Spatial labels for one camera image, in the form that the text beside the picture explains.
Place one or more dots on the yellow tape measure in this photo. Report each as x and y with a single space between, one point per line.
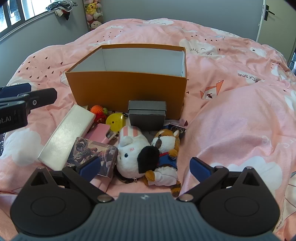
114 121

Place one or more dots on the purple card tag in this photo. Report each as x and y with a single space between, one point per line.
177 127

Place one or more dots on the pink cloud-print blanket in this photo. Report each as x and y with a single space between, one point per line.
231 115

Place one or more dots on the window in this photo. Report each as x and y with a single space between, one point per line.
20 11

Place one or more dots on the pile of clothes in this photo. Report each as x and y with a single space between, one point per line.
62 7

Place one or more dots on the hanging strip of plush toys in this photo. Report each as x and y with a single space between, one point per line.
93 14

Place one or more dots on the grey gift box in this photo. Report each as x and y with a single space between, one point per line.
146 115

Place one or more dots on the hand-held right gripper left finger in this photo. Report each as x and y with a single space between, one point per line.
89 168

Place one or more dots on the long white box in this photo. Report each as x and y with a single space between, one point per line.
67 134

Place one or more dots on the illustrated card box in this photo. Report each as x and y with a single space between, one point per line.
101 153

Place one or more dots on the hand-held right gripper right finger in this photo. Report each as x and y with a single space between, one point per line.
199 170

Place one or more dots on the grey door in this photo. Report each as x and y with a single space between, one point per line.
277 30

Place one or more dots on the orange cardboard box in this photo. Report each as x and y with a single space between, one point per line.
127 85

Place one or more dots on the pink case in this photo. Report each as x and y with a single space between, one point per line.
98 133

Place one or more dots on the orange crochet doll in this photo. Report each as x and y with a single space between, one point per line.
97 110

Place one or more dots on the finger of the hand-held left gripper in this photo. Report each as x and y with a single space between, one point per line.
42 97
16 89

